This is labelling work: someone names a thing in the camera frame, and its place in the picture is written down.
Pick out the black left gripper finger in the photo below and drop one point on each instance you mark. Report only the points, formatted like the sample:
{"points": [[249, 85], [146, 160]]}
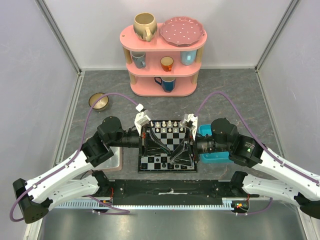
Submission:
{"points": [[155, 142], [157, 151]]}

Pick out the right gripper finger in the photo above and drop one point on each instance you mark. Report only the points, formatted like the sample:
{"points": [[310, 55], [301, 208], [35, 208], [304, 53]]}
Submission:
{"points": [[180, 148], [185, 159]]}

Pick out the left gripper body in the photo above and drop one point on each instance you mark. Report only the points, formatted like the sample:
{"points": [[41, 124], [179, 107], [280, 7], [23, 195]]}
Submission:
{"points": [[142, 141]]}

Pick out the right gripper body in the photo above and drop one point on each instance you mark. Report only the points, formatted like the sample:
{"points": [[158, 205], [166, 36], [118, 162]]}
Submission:
{"points": [[193, 145]]}

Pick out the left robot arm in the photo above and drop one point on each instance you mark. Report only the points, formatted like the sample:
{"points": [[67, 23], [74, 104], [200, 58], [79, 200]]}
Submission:
{"points": [[76, 176]]}

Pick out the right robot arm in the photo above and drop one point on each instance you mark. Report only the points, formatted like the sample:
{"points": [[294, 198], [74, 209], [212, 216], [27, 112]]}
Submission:
{"points": [[291, 183]]}

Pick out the black white chess board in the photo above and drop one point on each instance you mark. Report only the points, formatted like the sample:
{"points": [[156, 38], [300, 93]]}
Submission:
{"points": [[171, 140]]}

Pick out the pink metal tray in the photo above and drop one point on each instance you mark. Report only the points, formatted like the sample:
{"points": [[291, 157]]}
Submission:
{"points": [[112, 160]]}

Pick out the brown ceramic bowl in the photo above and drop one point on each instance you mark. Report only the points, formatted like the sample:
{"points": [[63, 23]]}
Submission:
{"points": [[98, 102]]}

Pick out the dark blue mug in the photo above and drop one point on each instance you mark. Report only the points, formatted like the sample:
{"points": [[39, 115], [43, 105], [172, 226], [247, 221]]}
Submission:
{"points": [[167, 83]]}

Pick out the pink three-tier shelf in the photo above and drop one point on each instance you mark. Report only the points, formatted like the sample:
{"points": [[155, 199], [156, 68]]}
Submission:
{"points": [[158, 69]]}

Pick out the orange cup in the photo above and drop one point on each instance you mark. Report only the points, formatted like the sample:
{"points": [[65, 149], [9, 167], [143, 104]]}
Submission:
{"points": [[167, 63]]}

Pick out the light blue mug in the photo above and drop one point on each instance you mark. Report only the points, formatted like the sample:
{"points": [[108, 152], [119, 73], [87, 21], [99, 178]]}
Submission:
{"points": [[188, 57]]}

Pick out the grey mug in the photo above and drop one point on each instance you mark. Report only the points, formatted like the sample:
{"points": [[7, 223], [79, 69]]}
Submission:
{"points": [[139, 59]]}

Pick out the pink dotted plate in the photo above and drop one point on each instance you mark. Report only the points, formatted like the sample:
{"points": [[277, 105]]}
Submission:
{"points": [[181, 31]]}

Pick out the beige ceramic mug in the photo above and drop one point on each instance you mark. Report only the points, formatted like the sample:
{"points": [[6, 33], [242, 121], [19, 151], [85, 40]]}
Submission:
{"points": [[145, 26]]}

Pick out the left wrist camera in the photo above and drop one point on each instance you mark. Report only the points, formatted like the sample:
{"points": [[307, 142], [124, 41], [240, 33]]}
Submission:
{"points": [[142, 117]]}

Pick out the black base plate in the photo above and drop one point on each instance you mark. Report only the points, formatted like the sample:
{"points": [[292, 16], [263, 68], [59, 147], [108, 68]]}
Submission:
{"points": [[170, 191]]}

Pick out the white cable duct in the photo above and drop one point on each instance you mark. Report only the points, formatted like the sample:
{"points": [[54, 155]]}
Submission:
{"points": [[90, 204]]}

